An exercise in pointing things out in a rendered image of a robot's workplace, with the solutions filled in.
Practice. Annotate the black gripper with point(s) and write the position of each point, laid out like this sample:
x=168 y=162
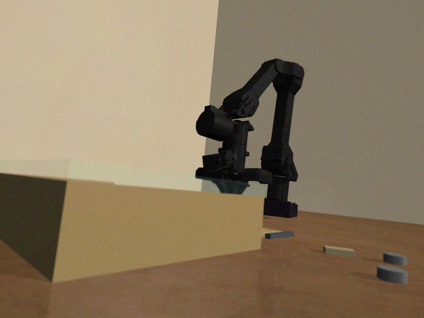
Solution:
x=241 y=174

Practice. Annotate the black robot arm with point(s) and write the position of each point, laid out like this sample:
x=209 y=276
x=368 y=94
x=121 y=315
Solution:
x=277 y=157

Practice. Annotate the dark grey short cylinder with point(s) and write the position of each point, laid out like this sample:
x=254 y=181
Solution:
x=392 y=274
x=395 y=259

